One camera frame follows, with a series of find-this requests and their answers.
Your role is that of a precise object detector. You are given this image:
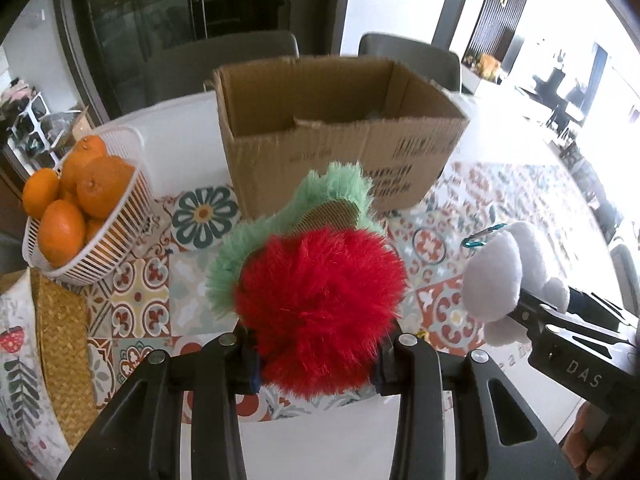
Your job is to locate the red green plush strawberry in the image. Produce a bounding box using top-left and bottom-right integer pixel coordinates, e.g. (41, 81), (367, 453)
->
(207, 162), (406, 399)

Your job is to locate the white plush toy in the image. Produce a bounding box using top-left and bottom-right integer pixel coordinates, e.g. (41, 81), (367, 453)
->
(461, 222), (570, 347)

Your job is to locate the person's right hand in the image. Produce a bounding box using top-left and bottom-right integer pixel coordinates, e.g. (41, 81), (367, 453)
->
(561, 402), (620, 479)

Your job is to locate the patterned tile table runner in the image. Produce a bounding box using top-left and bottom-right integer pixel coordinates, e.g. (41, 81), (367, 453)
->
(84, 159), (601, 426)

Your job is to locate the teal carabiner clip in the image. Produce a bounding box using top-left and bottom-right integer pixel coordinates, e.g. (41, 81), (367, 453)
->
(461, 222), (506, 250)

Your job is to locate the white plastic fruit basket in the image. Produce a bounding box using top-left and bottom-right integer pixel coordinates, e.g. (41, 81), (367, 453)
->
(22, 127), (151, 286)

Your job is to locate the woven straw mat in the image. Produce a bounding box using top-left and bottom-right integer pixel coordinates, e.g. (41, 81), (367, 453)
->
(29, 269), (98, 448)

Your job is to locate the floral fabric cushion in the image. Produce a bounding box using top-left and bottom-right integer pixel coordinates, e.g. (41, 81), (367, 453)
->
(1, 270), (70, 479)

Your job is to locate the orange fruit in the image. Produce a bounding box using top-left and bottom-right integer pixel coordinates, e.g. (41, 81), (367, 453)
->
(73, 134), (107, 156)
(22, 168), (60, 220)
(38, 200), (86, 268)
(76, 155), (134, 220)

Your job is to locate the brown cardboard box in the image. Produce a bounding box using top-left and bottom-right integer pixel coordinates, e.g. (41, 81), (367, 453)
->
(213, 56), (470, 219)

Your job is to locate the white tv console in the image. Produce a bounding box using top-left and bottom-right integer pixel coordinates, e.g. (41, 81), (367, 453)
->
(460, 63), (503, 96)

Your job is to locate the dark grey dining chair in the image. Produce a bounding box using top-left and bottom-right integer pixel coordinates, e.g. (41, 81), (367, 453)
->
(143, 30), (299, 105)
(358, 32), (461, 92)

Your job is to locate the white shoe rack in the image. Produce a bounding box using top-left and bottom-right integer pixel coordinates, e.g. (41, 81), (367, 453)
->
(6, 91), (51, 158)

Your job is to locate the black glass cabinet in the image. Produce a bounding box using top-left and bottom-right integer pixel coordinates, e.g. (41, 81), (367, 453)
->
(53, 0), (347, 122)

